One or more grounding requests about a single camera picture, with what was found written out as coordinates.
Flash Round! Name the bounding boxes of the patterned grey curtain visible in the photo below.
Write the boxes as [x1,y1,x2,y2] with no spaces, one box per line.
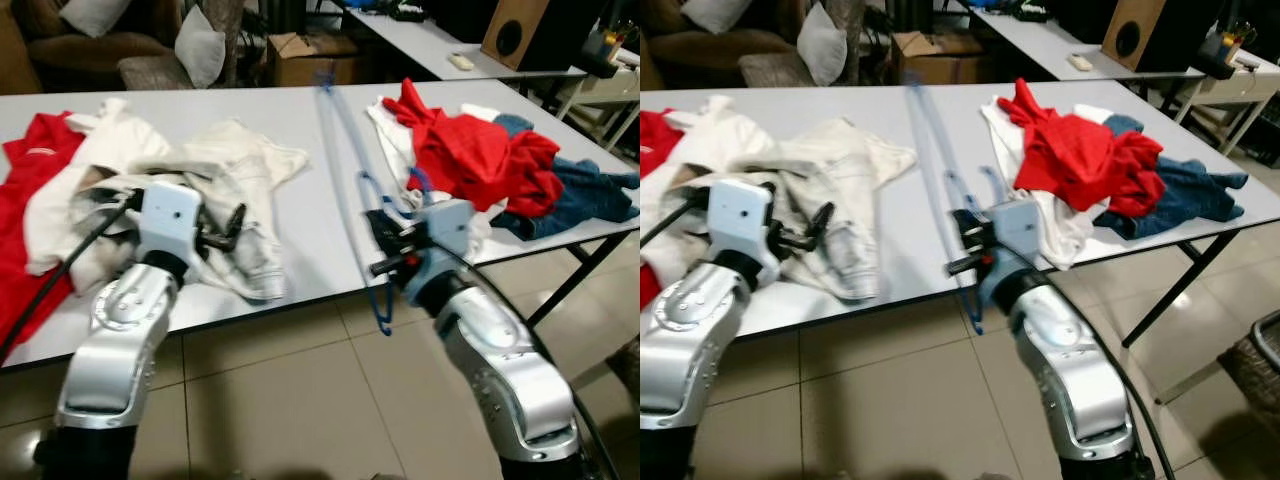
[215,0,248,86]
[840,0,871,86]

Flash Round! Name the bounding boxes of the grey cushioned seat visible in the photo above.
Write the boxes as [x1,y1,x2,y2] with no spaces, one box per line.
[118,55,201,93]
[738,52,816,89]

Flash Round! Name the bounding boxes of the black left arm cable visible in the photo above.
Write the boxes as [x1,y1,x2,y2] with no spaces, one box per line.
[0,190,141,361]
[640,190,711,249]

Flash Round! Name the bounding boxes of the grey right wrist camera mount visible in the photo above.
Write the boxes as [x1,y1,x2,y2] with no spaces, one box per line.
[413,198,477,286]
[990,198,1043,286]

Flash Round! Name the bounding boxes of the red shirt with white trim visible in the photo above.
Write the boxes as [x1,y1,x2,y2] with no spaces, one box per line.
[640,108,683,311]
[0,112,89,346]

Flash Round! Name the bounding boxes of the blue denim garment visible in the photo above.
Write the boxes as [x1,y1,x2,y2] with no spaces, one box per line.
[488,113,641,241]
[1092,113,1251,241]

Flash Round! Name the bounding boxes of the wooden speaker box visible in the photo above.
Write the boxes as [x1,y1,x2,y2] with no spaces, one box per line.
[480,0,553,71]
[1100,0,1171,73]

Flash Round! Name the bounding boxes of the brown sofa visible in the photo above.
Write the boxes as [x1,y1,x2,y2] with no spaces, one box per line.
[0,0,246,93]
[640,0,851,91]

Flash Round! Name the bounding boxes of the cream denim jacket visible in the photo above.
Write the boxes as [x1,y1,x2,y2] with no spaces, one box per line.
[665,118,919,301]
[70,120,311,303]

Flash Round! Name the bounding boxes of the white pillow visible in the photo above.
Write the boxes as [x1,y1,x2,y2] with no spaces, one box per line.
[680,0,756,36]
[174,5,227,89]
[58,0,133,39]
[797,2,851,88]

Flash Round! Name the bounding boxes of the black folding table leg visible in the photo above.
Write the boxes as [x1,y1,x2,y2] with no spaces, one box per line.
[525,228,609,329]
[1120,228,1233,351]

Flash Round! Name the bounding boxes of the black pen holder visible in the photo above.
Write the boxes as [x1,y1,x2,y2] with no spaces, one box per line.
[1200,22,1259,81]
[583,22,639,81]

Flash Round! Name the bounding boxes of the open cardboard box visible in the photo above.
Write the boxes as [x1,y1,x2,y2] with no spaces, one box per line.
[265,32,363,89]
[890,30,986,86]

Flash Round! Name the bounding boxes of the blue plastic hanger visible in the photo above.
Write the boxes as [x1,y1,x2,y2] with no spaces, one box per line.
[315,68,436,336]
[903,70,1011,336]

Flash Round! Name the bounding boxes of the brown wicker basket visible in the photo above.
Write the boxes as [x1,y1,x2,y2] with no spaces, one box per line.
[603,335,641,403]
[1218,308,1280,426]

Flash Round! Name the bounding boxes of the plain white shirt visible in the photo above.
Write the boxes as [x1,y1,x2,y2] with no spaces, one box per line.
[980,97,1116,271]
[363,97,506,263]

